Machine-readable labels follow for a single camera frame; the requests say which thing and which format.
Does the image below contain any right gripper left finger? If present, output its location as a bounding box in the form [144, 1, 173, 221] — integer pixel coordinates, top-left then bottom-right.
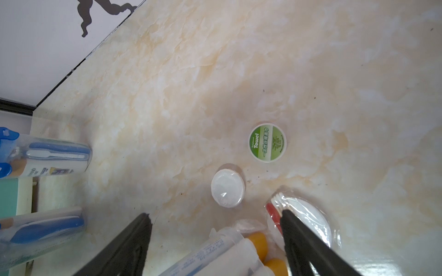
[75, 213, 153, 276]

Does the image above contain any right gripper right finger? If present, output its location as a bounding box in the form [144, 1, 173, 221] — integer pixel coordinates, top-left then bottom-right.
[280, 210, 360, 276]

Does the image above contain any comb packet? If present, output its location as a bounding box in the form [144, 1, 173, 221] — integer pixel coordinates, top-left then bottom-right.
[265, 192, 333, 250]

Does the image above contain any blue lid container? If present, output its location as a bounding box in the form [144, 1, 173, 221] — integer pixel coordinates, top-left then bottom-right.
[1, 207, 86, 271]
[1, 127, 92, 178]

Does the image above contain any round green towel tablet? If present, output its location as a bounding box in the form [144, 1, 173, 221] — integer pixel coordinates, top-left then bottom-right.
[249, 123, 287, 163]

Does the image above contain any mint chrome toaster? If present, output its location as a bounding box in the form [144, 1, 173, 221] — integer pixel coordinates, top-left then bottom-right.
[0, 178, 33, 219]

